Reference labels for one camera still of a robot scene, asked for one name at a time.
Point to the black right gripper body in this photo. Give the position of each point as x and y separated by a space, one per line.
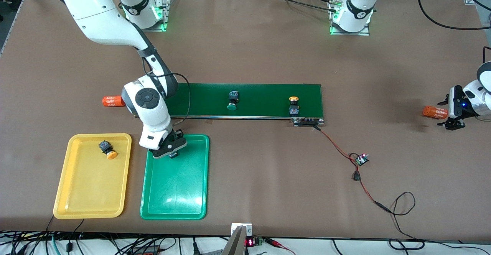
179 135

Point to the orange cylinder with 4680 print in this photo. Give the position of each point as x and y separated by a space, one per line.
435 112
112 101

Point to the green mushroom push button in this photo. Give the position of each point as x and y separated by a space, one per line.
173 155
233 99

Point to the yellow mushroom push button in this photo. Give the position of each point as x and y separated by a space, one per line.
104 146
294 109

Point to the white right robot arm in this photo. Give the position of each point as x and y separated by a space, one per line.
149 101

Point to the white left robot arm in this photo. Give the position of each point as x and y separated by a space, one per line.
356 13

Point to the brown tape piece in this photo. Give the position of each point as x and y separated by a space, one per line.
210 121

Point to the green plastic tray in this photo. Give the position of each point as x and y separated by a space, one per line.
174 186

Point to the green conveyor belt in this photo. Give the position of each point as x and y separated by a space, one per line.
268 101

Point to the yellow plastic tray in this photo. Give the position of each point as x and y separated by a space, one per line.
92 186

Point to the small controller circuit board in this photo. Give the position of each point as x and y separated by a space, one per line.
361 160

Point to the small red digit display board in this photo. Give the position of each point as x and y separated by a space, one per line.
254 242

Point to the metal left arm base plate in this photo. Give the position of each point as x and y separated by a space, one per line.
351 33

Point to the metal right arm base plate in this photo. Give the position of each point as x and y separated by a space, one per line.
167 7

